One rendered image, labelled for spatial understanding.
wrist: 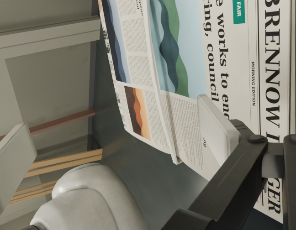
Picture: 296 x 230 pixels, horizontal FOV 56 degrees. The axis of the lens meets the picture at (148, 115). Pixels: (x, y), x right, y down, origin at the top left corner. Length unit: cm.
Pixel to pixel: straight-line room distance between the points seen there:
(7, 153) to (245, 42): 20
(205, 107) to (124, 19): 29
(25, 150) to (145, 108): 27
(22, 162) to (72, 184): 37
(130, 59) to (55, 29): 288
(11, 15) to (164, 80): 288
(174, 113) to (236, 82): 14
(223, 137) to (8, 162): 13
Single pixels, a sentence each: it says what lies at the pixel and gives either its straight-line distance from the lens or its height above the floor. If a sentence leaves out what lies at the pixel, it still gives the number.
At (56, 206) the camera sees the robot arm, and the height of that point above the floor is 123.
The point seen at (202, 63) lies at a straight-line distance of 31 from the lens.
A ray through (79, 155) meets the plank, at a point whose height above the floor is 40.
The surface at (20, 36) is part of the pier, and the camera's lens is 326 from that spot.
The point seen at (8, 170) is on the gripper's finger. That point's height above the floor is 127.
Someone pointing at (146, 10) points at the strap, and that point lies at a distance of 37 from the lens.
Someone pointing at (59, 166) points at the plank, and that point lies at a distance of 523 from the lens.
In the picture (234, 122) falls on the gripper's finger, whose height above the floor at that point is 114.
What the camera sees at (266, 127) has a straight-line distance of 27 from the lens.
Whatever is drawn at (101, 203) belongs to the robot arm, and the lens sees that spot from 55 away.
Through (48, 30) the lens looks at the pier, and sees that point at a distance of 329.
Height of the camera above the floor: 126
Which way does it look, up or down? 25 degrees down
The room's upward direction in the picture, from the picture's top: 110 degrees counter-clockwise
